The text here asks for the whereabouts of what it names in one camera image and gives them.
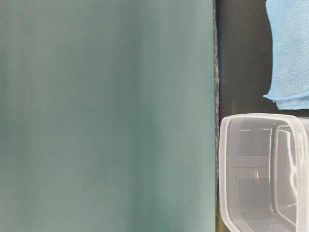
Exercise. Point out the blue folded towel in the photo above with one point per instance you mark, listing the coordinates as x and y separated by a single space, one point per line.
289 22

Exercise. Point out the green backdrop curtain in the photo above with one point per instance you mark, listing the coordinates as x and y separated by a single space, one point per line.
107 116

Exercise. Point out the clear plastic container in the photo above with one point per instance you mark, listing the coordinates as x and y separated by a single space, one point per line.
264 173

